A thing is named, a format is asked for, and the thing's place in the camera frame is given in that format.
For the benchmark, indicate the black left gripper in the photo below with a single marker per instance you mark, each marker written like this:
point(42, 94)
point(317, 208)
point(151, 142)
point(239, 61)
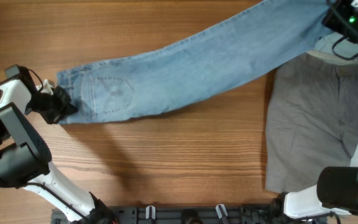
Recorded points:
point(66, 107)

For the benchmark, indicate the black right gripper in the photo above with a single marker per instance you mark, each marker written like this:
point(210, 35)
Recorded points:
point(335, 21)

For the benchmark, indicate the light blue denim jeans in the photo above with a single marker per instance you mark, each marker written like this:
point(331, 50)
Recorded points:
point(220, 58)

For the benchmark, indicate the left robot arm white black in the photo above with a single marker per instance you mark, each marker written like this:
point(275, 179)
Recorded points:
point(25, 159)

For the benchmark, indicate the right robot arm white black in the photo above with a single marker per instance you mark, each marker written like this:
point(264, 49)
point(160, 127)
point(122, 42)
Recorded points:
point(336, 191)

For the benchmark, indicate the light teal shirt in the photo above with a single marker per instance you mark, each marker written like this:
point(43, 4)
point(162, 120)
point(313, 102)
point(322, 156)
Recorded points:
point(345, 48)

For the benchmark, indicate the grey shorts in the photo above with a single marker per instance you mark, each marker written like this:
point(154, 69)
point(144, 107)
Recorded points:
point(312, 121)

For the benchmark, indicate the black mounting rail base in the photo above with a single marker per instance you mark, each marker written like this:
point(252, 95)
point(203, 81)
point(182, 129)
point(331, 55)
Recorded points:
point(246, 214)

